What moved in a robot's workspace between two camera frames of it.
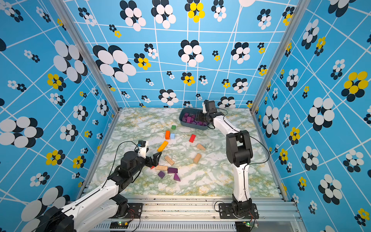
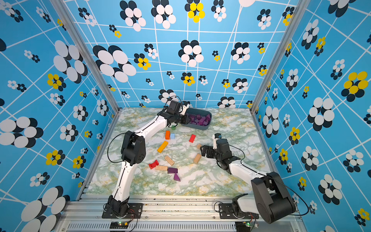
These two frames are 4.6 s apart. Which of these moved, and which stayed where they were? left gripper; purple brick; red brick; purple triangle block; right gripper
Moved: right gripper; left gripper
Stayed: red brick; purple triangle block; purple brick
